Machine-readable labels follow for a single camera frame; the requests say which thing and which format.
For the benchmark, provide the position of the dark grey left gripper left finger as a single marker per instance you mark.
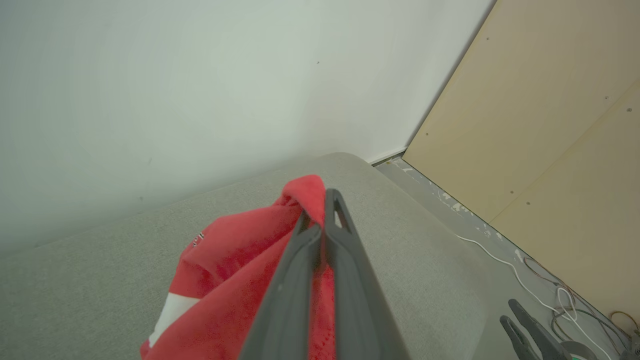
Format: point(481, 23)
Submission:
point(285, 310)

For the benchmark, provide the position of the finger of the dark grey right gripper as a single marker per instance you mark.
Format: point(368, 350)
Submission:
point(542, 340)
point(520, 342)

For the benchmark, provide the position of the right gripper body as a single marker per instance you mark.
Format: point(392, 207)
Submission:
point(580, 351)

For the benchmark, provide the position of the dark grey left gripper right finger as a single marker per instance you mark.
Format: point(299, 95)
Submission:
point(355, 300)

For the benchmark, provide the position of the red shorts with white stripe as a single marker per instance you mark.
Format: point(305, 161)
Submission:
point(235, 250)

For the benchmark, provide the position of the white and black baseboard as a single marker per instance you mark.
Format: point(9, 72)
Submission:
point(387, 156)

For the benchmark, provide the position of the plywood wall panel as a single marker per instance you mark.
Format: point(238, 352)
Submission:
point(590, 215)
point(525, 100)

